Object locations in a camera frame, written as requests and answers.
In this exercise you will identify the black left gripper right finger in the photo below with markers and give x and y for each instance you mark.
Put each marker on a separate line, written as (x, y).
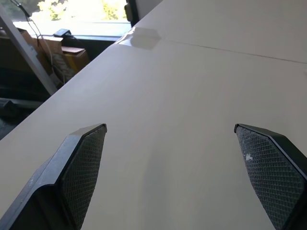
(275, 177)

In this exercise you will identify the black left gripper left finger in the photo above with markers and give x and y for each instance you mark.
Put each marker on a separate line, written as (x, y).
(79, 172)

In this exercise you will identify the large brown cardboard box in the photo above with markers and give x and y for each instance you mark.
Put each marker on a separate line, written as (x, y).
(36, 50)

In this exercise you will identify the white slanted support beam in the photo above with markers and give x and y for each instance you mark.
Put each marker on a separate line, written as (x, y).
(26, 51)

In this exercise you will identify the small black electronic device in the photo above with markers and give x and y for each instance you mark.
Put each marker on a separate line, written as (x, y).
(62, 32)

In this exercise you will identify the dark window frame post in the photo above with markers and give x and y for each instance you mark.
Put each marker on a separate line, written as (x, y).
(131, 10)

